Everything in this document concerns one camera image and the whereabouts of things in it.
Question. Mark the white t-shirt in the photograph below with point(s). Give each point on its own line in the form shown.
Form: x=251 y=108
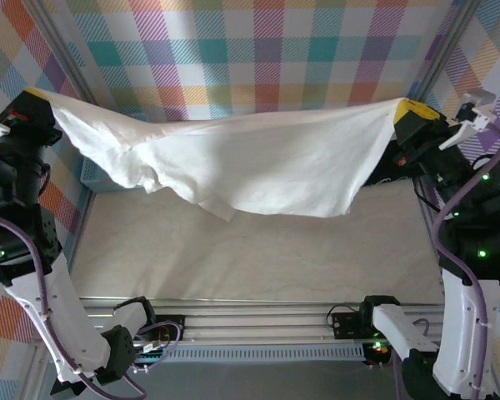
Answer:
x=254 y=166

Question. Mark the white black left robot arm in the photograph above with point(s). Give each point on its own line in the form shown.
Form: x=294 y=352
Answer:
x=58 y=325

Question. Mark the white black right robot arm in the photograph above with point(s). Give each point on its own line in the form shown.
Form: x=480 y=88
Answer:
x=462 y=333

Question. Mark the folded black t-shirt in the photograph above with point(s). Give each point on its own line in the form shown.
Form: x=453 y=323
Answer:
x=393 y=173

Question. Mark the blue perforated plastic basket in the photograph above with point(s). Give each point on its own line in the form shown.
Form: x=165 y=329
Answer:
x=91 y=177

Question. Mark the aluminium frame post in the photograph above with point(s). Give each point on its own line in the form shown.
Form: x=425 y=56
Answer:
x=66 y=62
x=437 y=58

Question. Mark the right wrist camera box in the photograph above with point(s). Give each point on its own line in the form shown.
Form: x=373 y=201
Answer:
x=477 y=104

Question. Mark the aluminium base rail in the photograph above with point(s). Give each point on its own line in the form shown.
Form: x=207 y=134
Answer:
x=254 y=325

